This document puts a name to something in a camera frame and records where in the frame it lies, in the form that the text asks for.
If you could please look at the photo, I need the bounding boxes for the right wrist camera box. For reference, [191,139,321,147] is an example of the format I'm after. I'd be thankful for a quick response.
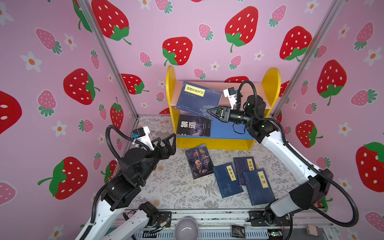
[223,87,238,110]

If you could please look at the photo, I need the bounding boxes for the small black circuit board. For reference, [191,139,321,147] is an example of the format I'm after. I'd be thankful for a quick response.
[231,225,246,239]

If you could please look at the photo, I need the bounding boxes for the yellow pink blue bookshelf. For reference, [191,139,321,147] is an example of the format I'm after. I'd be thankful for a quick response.
[166,66,282,151]

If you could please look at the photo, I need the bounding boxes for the green circuit board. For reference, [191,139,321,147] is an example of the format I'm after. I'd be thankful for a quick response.
[268,230,284,240]

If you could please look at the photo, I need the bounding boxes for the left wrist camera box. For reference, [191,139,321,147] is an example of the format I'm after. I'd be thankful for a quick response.
[132,126,154,151]

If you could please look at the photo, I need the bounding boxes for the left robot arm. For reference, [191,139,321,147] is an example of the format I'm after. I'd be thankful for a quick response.
[77,125,177,240]

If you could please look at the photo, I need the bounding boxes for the dark portrait cover book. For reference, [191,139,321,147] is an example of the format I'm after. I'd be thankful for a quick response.
[185,144,214,180]

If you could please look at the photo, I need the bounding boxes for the black wolf cover book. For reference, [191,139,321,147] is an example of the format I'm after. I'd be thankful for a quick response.
[177,115,212,138]

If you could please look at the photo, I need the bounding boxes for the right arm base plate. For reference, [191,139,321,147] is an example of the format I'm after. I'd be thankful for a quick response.
[247,210,291,227]

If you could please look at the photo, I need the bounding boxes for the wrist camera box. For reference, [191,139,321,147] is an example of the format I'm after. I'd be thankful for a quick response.
[223,87,238,110]
[132,126,154,151]

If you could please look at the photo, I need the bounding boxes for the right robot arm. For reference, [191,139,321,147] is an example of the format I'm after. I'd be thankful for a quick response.
[207,81,359,228]

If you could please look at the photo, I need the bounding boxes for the small beige box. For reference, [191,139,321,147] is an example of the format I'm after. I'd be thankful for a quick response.
[306,225,320,237]

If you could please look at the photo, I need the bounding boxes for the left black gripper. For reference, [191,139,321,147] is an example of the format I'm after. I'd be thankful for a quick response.
[137,134,176,187]

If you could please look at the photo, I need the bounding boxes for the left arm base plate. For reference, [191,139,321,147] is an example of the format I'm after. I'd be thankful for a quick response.
[147,212,172,229]

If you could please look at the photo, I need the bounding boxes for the navy book yellow label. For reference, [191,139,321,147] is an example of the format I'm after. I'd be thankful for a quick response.
[176,82,223,120]

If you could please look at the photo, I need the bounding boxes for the blue book right yellow label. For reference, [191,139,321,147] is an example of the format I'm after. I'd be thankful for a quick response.
[243,168,276,206]

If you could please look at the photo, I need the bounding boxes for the grey round bowl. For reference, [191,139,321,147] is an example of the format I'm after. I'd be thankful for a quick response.
[175,217,200,240]

